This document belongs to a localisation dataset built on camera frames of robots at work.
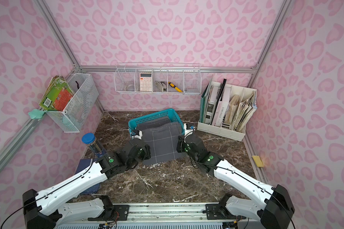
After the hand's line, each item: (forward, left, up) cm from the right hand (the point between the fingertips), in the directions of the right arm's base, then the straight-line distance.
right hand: (177, 136), depth 75 cm
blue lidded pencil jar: (0, +49, -3) cm, 49 cm away
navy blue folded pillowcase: (-7, +61, -22) cm, 65 cm away
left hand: (-4, +14, -2) cm, 15 cm away
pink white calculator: (+38, +22, +7) cm, 45 cm away
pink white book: (+33, -30, +3) cm, 45 cm away
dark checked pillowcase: (-2, +8, -2) cm, 9 cm away
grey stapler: (+41, +14, +2) cm, 43 cm away
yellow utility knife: (+39, +3, +3) cm, 39 cm away
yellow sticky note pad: (-1, -52, -27) cm, 59 cm away
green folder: (+24, -15, +4) cm, 29 cm away
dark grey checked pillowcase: (+22, +17, -17) cm, 33 cm away
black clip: (+31, +63, +11) cm, 71 cm away
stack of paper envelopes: (+23, -39, -6) cm, 45 cm away
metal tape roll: (+36, +33, +5) cm, 49 cm away
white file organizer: (+15, -31, -15) cm, 38 cm away
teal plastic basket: (+31, +7, -15) cm, 35 cm away
